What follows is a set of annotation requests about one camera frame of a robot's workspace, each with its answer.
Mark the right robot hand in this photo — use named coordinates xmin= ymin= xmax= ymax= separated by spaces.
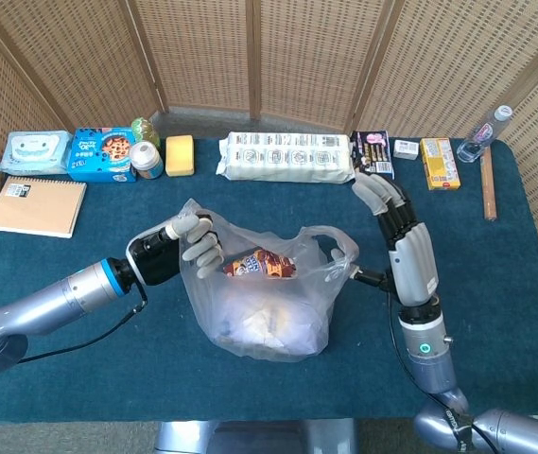
xmin=327 ymin=172 xmax=440 ymax=307

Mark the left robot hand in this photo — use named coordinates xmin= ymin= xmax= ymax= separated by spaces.
xmin=125 ymin=212 xmax=226 ymax=288

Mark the clear plastic shopping bag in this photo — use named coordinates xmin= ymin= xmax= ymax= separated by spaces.
xmin=179 ymin=198 xmax=360 ymax=363

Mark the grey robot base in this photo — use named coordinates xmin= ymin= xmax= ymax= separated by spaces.
xmin=154 ymin=418 xmax=359 ymax=454

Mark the blue carpet table cover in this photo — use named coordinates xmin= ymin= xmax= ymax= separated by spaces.
xmin=0 ymin=136 xmax=538 ymax=424

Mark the glass jar white lid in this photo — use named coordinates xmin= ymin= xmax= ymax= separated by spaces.
xmin=129 ymin=140 xmax=165 ymax=181

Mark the yellow box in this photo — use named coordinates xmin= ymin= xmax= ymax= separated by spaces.
xmin=419 ymin=137 xmax=462 ymax=191

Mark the brown snack packet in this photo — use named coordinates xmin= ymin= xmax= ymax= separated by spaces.
xmin=223 ymin=249 xmax=297 ymax=280

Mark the yellow sponge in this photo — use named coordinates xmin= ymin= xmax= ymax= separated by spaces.
xmin=165 ymin=134 xmax=197 ymax=178

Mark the wooden stick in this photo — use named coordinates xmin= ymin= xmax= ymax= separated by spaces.
xmin=479 ymin=146 xmax=497 ymax=221

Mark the small white box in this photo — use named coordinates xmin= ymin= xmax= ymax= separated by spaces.
xmin=393 ymin=138 xmax=420 ymax=161

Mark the blue cookie box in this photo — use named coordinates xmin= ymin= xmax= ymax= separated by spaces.
xmin=67 ymin=126 xmax=138 ymax=183

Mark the black pink packet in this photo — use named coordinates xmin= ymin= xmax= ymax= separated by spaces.
xmin=349 ymin=130 xmax=396 ymax=181

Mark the brown spiral notebook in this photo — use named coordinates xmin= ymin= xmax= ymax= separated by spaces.
xmin=0 ymin=175 xmax=88 ymax=239

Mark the green plastic bottle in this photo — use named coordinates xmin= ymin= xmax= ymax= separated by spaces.
xmin=130 ymin=116 xmax=162 ymax=151

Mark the white tissue pack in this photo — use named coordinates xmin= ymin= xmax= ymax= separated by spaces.
xmin=215 ymin=131 xmax=357 ymax=184
xmin=216 ymin=292 xmax=326 ymax=357

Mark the clear water bottle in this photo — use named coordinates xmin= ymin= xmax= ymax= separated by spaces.
xmin=456 ymin=104 xmax=514 ymax=164

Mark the light blue wet wipes pack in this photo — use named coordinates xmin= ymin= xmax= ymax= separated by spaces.
xmin=0 ymin=130 xmax=74 ymax=175

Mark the wicker folding screen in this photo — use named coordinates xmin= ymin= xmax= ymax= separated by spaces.
xmin=0 ymin=0 xmax=538 ymax=294

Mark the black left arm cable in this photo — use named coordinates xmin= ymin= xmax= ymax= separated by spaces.
xmin=17 ymin=283 xmax=149 ymax=363

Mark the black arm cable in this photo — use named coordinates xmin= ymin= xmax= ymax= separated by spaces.
xmin=389 ymin=292 xmax=501 ymax=454
xmin=17 ymin=283 xmax=149 ymax=363

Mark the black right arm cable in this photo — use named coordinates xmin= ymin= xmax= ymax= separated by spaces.
xmin=389 ymin=292 xmax=501 ymax=454

